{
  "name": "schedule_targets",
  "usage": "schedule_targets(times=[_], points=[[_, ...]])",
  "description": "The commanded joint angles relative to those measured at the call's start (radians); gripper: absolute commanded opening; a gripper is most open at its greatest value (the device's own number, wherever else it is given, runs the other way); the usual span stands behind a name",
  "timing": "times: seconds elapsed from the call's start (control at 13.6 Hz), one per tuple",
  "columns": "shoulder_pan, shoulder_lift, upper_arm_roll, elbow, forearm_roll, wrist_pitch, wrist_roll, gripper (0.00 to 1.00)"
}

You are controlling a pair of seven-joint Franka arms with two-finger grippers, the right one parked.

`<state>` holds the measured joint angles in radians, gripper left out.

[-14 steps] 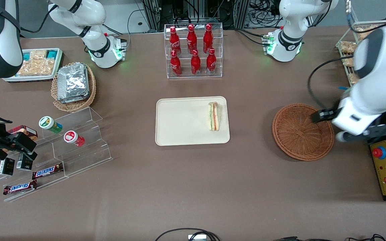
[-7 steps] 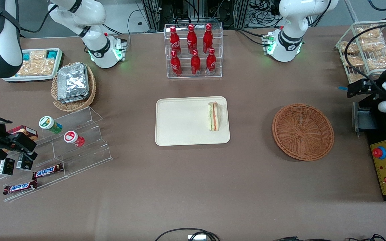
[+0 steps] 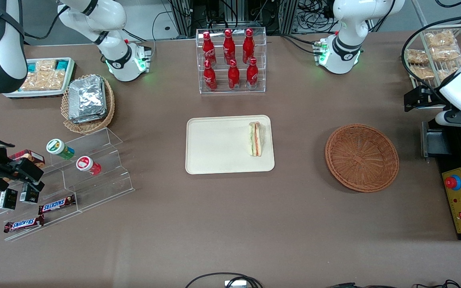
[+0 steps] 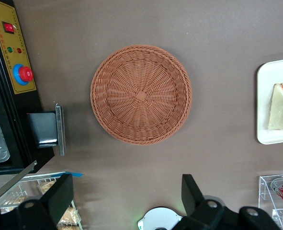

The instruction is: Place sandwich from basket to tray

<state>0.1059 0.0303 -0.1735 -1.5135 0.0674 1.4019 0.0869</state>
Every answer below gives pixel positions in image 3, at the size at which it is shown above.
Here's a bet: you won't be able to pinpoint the triangular sandwich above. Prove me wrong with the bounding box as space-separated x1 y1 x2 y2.
248 122 263 157

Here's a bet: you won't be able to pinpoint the oval tan wicker basket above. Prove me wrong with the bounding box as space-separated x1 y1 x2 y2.
61 74 116 134

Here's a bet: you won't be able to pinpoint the white snack tray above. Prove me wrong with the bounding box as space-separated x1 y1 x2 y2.
3 57 77 99

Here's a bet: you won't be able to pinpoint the round brown wicker basket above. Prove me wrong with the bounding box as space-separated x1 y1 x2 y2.
325 124 400 193

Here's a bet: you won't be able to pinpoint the beige rectangular tray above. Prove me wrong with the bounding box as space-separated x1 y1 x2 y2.
186 115 275 175

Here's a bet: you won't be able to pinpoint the red-brown chocolate box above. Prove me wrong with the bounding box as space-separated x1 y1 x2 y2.
8 149 46 168

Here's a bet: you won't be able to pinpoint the small black box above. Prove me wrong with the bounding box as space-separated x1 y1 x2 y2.
0 188 18 210
19 183 40 204

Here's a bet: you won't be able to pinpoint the clear bag of snacks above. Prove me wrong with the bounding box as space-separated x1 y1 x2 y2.
431 46 461 63
409 65 435 80
438 66 461 82
425 31 457 48
406 49 429 64

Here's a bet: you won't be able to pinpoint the green snack cup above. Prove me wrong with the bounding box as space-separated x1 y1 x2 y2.
46 138 75 160

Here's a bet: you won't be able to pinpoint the grey metal block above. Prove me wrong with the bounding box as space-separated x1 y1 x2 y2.
421 122 453 159

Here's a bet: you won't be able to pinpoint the brown Snickers bar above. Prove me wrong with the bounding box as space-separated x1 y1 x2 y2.
38 195 76 215
3 215 45 234

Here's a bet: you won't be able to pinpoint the red snack cup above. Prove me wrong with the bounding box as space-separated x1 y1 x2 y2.
76 156 102 176

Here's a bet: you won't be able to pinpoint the black control box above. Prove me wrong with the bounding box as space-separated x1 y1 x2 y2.
421 118 461 241

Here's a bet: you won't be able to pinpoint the clear acrylic step display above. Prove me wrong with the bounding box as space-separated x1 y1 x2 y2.
0 127 135 242

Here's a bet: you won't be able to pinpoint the silver foil packet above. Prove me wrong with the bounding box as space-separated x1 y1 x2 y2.
70 108 108 124
69 76 106 116

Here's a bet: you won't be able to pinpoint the yellow cracker bags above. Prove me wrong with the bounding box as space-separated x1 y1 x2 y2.
20 60 66 92

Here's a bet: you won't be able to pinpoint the clear acrylic bottle rack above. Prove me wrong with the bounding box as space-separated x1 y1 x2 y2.
196 27 267 94

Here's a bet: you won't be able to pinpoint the red cola bottle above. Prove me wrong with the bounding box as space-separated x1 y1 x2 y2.
228 59 240 90
203 60 217 91
202 32 217 67
223 29 236 64
247 58 259 89
243 28 255 64

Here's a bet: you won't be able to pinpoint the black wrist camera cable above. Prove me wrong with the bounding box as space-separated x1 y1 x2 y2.
400 15 461 104

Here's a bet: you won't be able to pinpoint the tangled black cables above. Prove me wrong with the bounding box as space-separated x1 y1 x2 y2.
295 0 337 34

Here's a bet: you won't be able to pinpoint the black cables bundle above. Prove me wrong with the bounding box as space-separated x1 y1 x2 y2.
327 279 461 288

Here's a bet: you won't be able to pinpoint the black looped cable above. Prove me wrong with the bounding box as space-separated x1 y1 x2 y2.
184 272 264 288

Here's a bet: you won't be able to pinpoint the aluminium frame structure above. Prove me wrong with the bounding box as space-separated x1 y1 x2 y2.
166 0 299 37

